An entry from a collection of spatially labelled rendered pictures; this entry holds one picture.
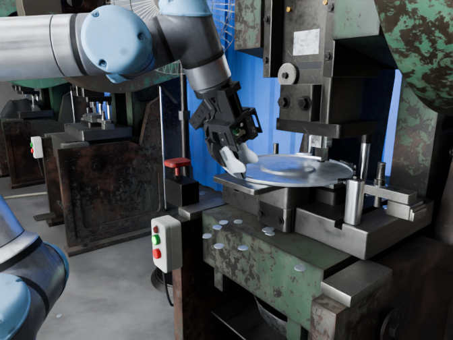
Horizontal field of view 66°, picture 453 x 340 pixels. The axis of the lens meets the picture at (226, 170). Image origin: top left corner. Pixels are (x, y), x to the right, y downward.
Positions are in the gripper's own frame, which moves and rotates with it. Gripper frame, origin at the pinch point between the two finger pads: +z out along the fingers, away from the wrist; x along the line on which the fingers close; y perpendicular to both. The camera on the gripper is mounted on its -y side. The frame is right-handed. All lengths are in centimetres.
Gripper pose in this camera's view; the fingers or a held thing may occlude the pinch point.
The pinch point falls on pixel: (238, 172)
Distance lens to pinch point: 73.9
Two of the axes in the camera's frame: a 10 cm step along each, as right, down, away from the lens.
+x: 6.9, -5.5, 4.7
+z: 3.2, 8.1, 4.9
